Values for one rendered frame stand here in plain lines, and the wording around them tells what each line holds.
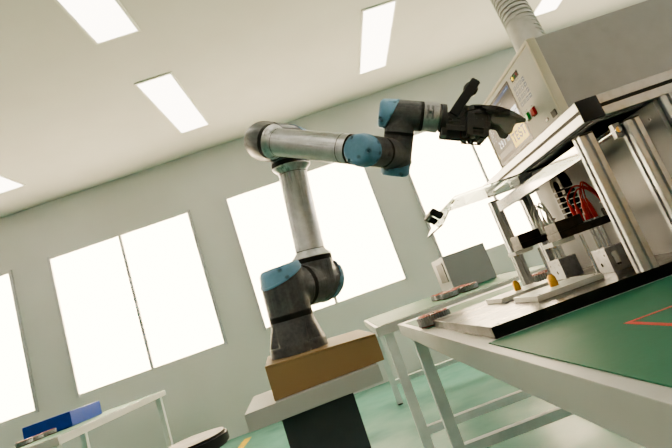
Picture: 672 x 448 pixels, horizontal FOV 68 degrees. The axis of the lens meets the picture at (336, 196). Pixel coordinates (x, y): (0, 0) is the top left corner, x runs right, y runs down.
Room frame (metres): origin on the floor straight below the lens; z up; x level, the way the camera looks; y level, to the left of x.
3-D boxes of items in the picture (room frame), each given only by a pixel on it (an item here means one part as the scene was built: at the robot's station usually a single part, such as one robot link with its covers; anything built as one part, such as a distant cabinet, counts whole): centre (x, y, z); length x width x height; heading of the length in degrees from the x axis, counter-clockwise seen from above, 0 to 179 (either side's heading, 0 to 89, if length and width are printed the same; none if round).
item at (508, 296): (1.41, -0.38, 0.78); 0.15 x 0.15 x 0.01; 3
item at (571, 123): (1.30, -0.71, 1.09); 0.68 x 0.44 x 0.05; 3
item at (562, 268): (1.41, -0.53, 0.80); 0.08 x 0.05 x 0.06; 3
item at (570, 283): (1.16, -0.39, 0.78); 0.15 x 0.15 x 0.01; 3
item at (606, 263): (1.17, -0.54, 0.80); 0.08 x 0.05 x 0.06; 3
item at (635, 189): (1.30, -0.64, 0.92); 0.66 x 0.01 x 0.30; 3
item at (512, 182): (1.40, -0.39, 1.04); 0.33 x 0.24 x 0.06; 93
